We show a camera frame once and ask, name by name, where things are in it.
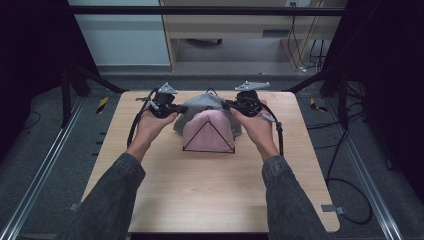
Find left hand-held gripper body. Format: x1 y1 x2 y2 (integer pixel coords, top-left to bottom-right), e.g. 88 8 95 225
148 82 179 120

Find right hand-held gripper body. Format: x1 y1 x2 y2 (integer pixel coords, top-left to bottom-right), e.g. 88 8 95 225
234 80 271 118

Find grey fabric hat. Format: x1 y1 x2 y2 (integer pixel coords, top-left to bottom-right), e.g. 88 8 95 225
172 93 243 138

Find pink knit hat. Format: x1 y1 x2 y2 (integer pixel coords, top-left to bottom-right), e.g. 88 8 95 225
182 109 236 154

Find person's left hand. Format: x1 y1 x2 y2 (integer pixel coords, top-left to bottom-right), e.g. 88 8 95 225
128 108 179 160

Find person's right hand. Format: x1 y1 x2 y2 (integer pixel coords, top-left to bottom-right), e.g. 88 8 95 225
229 99 282 162

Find white cabinet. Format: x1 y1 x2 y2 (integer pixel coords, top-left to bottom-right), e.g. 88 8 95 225
68 0 171 66

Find light wooden desk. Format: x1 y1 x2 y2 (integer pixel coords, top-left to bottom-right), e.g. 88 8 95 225
159 0 348 73

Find black metal stand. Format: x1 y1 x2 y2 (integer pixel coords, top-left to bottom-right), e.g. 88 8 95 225
283 66 351 130
60 63 130 128

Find black curtain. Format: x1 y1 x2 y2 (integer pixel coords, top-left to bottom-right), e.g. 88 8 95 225
324 0 424 204
0 0 101 164

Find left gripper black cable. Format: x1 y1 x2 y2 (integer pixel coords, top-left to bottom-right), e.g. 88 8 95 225
126 87 159 149

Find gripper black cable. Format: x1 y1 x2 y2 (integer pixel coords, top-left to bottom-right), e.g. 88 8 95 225
126 87 159 149
258 101 285 158

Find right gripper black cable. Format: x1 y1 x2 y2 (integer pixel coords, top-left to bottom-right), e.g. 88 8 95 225
258 101 285 158

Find yellow-handled tool left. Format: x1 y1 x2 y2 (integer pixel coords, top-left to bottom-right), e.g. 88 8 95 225
96 96 110 115

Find yellow-handled tool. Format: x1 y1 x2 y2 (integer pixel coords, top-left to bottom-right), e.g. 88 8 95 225
309 97 328 113
96 96 110 115

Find yellow-handled tool right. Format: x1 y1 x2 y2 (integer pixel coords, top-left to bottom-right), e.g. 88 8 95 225
309 97 328 113

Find hanging desk cables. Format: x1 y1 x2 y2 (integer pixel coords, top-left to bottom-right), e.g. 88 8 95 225
287 1 327 73

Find black horizontal frame bar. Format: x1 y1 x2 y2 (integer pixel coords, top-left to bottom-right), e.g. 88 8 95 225
71 5 346 16

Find black floor cable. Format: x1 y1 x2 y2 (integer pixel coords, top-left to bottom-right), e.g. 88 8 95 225
306 109 374 225

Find grey metal bracket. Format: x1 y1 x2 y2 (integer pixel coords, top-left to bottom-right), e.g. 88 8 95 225
321 204 346 215

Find aluminium floor rail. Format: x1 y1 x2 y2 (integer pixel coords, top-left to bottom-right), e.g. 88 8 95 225
0 96 88 240
324 96 405 240

